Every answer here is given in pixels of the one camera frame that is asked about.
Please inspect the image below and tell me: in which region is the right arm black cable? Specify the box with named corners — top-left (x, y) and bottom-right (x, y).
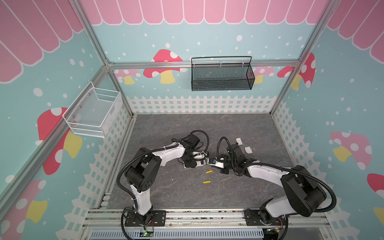
top-left (216, 136), bottom-right (337, 213)

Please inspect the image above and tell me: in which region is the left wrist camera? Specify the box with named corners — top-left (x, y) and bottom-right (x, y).
top-left (192, 152), bottom-right (209, 161)

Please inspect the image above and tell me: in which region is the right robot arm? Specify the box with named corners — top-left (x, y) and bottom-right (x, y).
top-left (211, 144), bottom-right (327, 225)

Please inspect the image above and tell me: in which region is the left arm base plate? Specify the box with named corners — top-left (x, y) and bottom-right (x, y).
top-left (124, 210), bottom-right (167, 227)

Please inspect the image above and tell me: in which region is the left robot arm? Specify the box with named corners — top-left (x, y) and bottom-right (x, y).
top-left (117, 131), bottom-right (209, 217)

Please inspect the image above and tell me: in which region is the white wire mesh basket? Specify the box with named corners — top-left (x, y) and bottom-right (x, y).
top-left (63, 82), bottom-right (123, 138)

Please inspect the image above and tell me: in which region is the white vented cable duct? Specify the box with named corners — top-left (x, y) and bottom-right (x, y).
top-left (89, 229), bottom-right (265, 240)

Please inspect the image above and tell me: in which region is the black wire mesh basket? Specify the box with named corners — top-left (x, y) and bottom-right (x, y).
top-left (191, 56), bottom-right (255, 92)

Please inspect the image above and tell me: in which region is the aluminium mounting rail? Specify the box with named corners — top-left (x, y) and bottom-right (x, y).
top-left (81, 208), bottom-right (331, 230)

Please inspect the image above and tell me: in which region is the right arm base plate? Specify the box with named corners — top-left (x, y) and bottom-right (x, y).
top-left (244, 209), bottom-right (287, 227)

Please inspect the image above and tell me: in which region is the white battery cover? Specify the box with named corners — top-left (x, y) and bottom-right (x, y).
top-left (236, 138), bottom-right (243, 146)
top-left (245, 147), bottom-right (253, 154)

